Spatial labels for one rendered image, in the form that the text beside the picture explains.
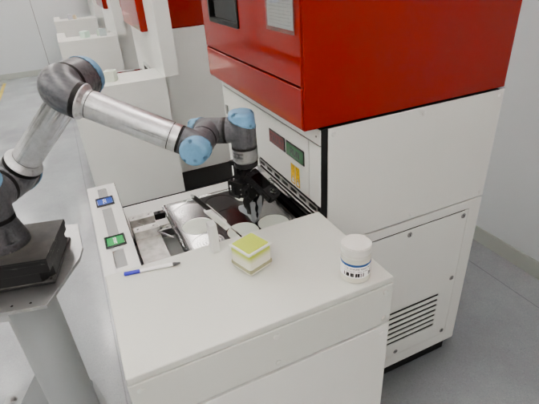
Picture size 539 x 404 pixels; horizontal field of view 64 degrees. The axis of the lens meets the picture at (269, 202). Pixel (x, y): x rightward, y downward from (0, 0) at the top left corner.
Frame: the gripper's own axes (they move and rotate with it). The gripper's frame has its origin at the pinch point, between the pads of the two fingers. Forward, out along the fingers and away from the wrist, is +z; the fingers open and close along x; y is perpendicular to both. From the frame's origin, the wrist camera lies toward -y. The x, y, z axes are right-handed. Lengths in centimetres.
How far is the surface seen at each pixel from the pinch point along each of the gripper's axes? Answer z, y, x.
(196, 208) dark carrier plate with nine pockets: 1.3, 23.5, 3.0
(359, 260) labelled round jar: -12.1, -42.9, 17.3
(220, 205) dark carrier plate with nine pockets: 1.4, 17.6, -2.8
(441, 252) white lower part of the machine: 30, -46, -53
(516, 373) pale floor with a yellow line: 91, -82, -69
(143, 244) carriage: 3.3, 25.7, 25.3
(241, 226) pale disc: 1.2, 2.8, 4.1
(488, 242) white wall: 87, -52, -158
